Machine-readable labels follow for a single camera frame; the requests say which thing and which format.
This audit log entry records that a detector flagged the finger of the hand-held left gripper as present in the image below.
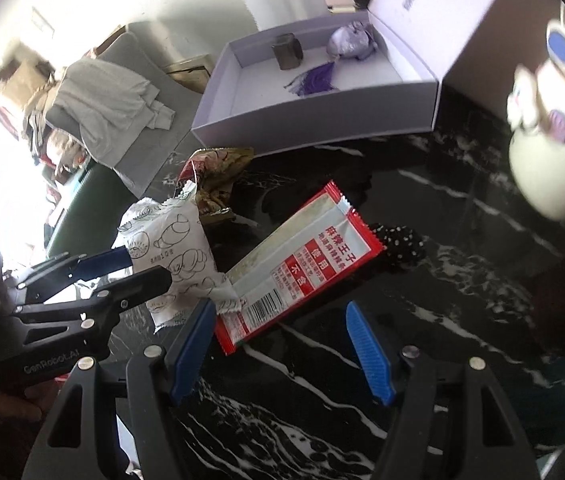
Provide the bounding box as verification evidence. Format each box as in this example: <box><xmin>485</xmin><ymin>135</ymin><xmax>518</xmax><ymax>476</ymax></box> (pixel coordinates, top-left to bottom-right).
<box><xmin>12</xmin><ymin>247</ymin><xmax>136</xmax><ymax>307</ymax></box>
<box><xmin>16</xmin><ymin>266</ymin><xmax>174</xmax><ymax>357</ymax></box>

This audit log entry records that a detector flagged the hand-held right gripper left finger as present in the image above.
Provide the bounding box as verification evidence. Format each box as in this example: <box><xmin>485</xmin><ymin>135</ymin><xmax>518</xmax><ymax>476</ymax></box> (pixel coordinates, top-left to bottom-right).
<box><xmin>35</xmin><ymin>300</ymin><xmax>218</xmax><ymax>480</ymax></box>

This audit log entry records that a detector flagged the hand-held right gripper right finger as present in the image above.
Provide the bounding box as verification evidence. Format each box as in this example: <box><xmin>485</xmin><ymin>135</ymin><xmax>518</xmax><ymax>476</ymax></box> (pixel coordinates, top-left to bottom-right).
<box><xmin>345</xmin><ymin>301</ymin><xmax>543</xmax><ymax>480</ymax></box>

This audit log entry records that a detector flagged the white printed bread packet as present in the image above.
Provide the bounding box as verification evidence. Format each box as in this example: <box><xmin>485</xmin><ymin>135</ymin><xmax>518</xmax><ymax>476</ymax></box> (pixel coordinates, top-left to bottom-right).
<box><xmin>117</xmin><ymin>180</ymin><xmax>243</xmax><ymax>336</ymax></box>

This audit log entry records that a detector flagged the black polka dot scrunchie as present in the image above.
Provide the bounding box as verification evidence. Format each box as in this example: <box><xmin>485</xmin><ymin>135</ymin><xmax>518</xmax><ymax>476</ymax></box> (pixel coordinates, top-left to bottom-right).
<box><xmin>369</xmin><ymin>222</ymin><xmax>425</xmax><ymax>267</ymax></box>

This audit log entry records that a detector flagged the red snack packet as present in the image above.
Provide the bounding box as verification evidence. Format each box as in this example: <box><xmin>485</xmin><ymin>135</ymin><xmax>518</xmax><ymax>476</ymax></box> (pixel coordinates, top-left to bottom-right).
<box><xmin>212</xmin><ymin>180</ymin><xmax>388</xmax><ymax>357</ymax></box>

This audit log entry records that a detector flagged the lavender gift box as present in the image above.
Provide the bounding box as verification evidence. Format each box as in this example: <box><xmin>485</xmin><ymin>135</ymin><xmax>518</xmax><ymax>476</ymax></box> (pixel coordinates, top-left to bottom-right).
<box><xmin>191</xmin><ymin>0</ymin><xmax>520</xmax><ymax>157</ymax></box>

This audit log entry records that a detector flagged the person's left hand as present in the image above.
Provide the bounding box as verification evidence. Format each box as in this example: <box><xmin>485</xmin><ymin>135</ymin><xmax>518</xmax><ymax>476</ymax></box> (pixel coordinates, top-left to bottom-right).
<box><xmin>0</xmin><ymin>376</ymin><xmax>59</xmax><ymax>424</ymax></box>

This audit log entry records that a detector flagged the crumpled gold red wrapper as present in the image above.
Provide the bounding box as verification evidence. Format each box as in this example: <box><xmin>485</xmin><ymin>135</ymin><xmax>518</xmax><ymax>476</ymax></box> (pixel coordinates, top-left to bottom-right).
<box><xmin>177</xmin><ymin>146</ymin><xmax>256</xmax><ymax>226</ymax></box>

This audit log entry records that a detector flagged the white cloth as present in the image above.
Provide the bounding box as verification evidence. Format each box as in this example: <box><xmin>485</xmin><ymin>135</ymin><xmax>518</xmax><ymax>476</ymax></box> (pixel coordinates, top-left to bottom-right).
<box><xmin>45</xmin><ymin>57</ymin><xmax>178</xmax><ymax>171</ymax></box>

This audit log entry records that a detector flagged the grey cushioned chair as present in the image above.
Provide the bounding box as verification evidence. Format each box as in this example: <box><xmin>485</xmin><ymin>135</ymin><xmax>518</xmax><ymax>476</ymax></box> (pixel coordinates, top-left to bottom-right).
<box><xmin>42</xmin><ymin>30</ymin><xmax>213</xmax><ymax>261</ymax></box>

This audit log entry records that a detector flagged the cardboard box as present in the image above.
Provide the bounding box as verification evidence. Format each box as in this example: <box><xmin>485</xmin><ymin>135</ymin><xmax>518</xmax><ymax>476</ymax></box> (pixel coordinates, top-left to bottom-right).
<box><xmin>0</xmin><ymin>45</ymin><xmax>58</xmax><ymax>136</ymax></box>

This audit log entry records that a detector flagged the white paper sheet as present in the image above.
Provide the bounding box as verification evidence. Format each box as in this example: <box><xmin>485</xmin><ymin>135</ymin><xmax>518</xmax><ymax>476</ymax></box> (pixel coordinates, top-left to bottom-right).
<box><xmin>242</xmin><ymin>0</ymin><xmax>288</xmax><ymax>31</ymax></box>

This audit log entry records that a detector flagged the lavender sachet with tassel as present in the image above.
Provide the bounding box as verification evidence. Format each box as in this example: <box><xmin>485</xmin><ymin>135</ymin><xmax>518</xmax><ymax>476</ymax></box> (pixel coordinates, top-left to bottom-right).
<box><xmin>285</xmin><ymin>25</ymin><xmax>378</xmax><ymax>98</ymax></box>

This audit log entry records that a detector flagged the gold picture frame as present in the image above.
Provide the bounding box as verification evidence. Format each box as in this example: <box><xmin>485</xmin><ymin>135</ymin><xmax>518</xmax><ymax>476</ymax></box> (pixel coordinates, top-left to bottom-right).
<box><xmin>165</xmin><ymin>55</ymin><xmax>213</xmax><ymax>93</ymax></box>

